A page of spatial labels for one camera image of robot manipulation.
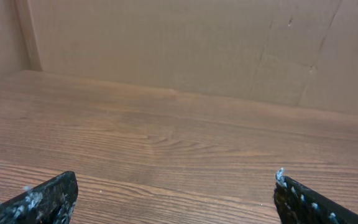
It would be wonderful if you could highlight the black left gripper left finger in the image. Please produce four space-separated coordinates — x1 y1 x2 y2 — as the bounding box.
0 171 78 224

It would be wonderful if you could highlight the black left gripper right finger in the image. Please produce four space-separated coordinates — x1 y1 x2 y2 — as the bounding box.
273 168 358 224

